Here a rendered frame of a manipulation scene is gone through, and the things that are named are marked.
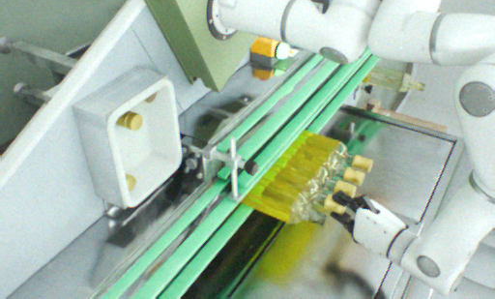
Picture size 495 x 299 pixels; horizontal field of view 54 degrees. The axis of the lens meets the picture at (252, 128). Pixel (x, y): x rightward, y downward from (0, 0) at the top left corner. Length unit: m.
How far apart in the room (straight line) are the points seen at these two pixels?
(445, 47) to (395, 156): 0.81
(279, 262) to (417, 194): 0.48
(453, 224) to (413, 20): 0.35
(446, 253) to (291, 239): 0.44
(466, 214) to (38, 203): 0.74
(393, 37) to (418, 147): 0.83
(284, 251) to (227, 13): 0.58
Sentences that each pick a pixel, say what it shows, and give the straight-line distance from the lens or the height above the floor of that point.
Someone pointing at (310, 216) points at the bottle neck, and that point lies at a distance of 1.11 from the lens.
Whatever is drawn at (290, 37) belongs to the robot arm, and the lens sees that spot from 0.96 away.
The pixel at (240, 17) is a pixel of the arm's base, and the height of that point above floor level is 0.90.
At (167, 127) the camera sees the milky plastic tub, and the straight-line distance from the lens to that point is 1.03.
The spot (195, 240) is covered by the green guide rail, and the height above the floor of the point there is 0.95.
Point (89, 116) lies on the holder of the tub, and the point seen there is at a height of 0.79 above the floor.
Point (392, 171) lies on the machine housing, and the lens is 1.52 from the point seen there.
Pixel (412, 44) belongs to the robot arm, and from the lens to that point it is 0.84.
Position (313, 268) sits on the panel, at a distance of 1.18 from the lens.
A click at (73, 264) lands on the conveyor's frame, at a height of 0.80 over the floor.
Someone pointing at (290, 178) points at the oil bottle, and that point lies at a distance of 1.17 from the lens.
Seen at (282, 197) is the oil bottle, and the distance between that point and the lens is 1.12.
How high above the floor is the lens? 1.41
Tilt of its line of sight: 26 degrees down
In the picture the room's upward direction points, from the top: 109 degrees clockwise
